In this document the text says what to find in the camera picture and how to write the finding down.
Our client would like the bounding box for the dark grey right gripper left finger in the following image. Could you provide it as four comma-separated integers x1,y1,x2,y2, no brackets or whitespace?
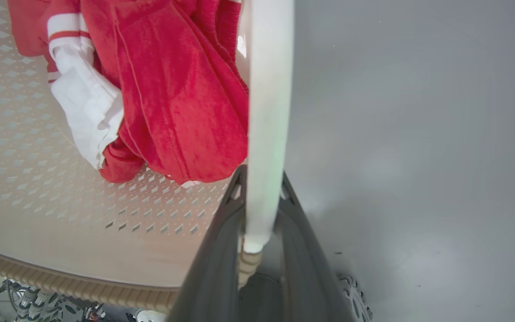
167,165,247,322

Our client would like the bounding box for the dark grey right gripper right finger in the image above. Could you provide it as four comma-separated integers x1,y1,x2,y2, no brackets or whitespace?
277,172,357,322

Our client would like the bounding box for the beige perforated plastic laundry basket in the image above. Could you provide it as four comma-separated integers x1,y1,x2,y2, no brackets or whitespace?
0,0,295,314

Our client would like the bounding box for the grey toothed robot wheel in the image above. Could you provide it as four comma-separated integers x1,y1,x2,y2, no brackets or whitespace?
337,274,373,322

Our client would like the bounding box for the red fleece garment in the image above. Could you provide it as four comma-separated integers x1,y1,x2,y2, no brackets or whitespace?
7,0,249,185

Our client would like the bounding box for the white cloth garment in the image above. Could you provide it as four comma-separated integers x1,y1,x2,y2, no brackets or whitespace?
48,41,125,170

